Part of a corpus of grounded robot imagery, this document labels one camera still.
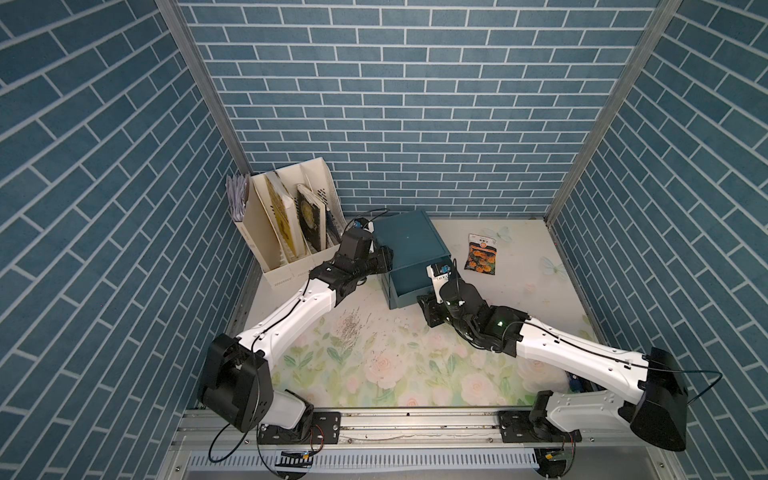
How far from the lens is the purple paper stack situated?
32.3 inches

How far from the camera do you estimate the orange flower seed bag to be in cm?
107

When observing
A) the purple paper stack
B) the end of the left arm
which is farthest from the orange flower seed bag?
the purple paper stack

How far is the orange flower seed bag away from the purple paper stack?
0.76 m

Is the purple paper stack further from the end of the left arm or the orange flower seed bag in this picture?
the orange flower seed bag
